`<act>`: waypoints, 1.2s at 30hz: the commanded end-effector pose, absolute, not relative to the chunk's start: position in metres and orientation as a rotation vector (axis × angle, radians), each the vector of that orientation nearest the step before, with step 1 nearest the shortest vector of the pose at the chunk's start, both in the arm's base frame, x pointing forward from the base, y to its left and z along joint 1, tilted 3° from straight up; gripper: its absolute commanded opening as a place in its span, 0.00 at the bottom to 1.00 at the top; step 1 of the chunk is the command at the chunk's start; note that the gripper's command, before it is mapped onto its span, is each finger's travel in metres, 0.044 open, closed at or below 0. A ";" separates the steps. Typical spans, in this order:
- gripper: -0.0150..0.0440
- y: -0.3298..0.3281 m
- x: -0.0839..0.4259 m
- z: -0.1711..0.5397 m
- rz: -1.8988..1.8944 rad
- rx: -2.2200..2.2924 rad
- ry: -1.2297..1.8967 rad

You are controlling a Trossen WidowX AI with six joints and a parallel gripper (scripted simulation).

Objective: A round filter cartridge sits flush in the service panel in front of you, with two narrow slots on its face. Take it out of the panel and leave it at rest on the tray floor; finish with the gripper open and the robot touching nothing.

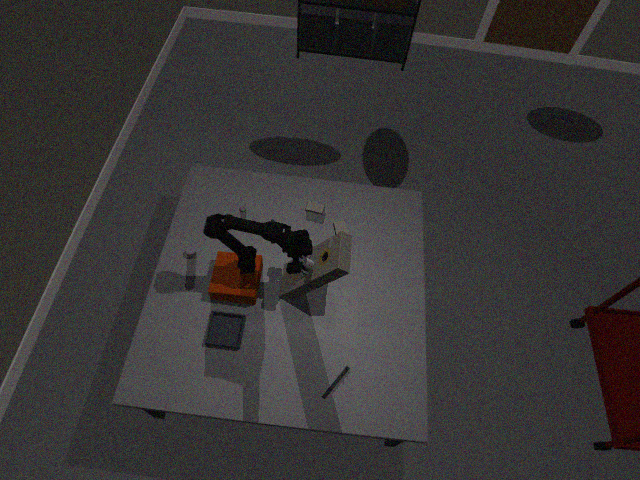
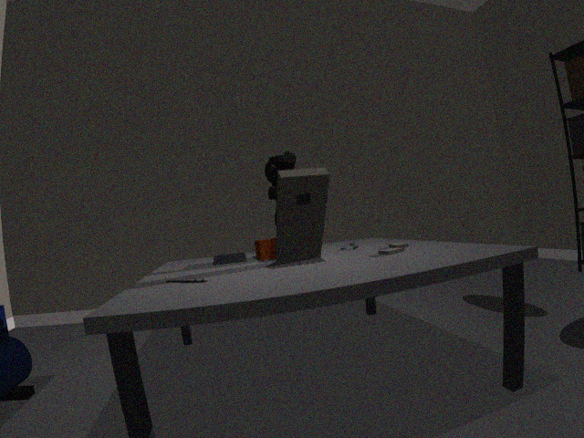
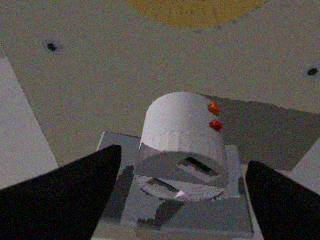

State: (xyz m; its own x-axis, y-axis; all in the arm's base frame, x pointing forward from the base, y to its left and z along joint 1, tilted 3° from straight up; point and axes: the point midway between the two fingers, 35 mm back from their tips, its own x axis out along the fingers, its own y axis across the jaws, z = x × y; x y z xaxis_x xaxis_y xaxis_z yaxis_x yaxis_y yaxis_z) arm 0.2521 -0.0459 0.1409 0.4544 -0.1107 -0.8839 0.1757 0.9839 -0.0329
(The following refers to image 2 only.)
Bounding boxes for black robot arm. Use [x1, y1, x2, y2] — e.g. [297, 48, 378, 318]
[265, 151, 297, 186]

